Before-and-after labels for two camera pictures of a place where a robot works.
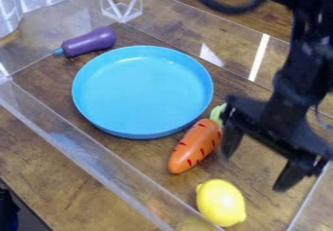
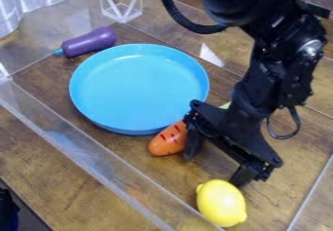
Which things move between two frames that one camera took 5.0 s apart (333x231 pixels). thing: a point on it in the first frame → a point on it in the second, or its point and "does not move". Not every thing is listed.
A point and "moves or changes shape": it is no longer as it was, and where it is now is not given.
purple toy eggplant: x=99 y=38 does not move
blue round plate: x=140 y=92 does not move
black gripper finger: x=232 y=134 → x=193 y=146
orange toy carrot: x=197 y=142 moves or changes shape
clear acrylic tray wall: x=172 y=213 does not move
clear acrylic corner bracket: x=123 y=12 does not move
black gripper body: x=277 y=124 → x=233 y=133
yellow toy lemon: x=220 y=203 does not move
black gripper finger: x=294 y=172 → x=244 y=175
